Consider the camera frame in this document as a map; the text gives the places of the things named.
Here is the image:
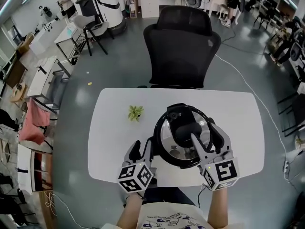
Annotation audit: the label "brown wooden desk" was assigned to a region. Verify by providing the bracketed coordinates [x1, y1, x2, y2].
[1, 55, 29, 88]

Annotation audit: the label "black pressure cooker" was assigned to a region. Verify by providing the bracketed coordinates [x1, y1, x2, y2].
[153, 107, 216, 169]

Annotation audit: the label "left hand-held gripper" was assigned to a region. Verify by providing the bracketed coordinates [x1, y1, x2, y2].
[117, 138, 155, 194]

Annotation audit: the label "person's right forearm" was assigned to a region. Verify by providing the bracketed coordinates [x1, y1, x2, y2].
[206, 187, 229, 227]

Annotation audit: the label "black floor cable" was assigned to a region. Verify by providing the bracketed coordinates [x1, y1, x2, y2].
[220, 25, 271, 56]

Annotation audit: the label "person's left forearm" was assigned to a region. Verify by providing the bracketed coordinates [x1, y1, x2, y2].
[116, 191, 144, 229]

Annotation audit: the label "grey shell chair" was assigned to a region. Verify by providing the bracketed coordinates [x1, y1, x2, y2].
[72, 14, 113, 57]

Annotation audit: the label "silver pressure cooker lid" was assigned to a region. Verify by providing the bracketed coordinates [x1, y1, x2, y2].
[158, 103, 212, 161]

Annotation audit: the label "white table with black legs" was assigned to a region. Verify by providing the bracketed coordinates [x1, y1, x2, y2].
[26, 56, 72, 112]

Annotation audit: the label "thin gripper cable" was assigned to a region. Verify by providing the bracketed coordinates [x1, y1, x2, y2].
[197, 185, 208, 209]

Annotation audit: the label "white table with metal frame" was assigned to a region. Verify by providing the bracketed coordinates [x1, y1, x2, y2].
[54, 20, 84, 66]

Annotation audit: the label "pink cloth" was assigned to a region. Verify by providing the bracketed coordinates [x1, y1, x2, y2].
[18, 98, 51, 148]

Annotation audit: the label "black mesh office chair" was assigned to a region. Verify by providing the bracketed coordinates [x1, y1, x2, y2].
[137, 5, 222, 90]

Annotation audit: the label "person's dark trousers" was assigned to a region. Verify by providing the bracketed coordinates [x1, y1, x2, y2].
[142, 187, 196, 207]

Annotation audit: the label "white power strip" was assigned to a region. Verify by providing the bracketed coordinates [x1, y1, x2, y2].
[282, 159, 290, 177]

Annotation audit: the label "black and white mobile robot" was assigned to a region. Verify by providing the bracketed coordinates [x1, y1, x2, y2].
[75, 0, 127, 36]

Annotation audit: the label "coiled white floor cable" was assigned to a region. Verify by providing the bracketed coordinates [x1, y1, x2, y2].
[45, 191, 92, 229]

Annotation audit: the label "small green potted plant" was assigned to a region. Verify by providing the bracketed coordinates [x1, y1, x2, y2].
[128, 104, 145, 123]

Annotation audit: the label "round wooden stool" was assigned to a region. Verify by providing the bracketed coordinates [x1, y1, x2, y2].
[10, 79, 29, 103]

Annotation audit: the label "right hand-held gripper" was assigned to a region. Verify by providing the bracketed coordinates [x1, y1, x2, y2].
[190, 123, 240, 191]

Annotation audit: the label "long white floor cable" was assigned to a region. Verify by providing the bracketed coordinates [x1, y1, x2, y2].
[215, 53, 290, 184]

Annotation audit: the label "black frame chair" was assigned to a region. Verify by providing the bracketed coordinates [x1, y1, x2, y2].
[277, 93, 305, 137]

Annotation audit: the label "white desk with holes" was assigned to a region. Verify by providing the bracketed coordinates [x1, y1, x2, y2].
[29, 20, 58, 57]

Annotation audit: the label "tall cardboard box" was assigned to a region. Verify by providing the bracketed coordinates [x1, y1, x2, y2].
[128, 0, 139, 19]

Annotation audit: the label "person's white printed shirt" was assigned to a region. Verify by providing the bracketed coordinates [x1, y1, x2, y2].
[136, 200, 215, 229]

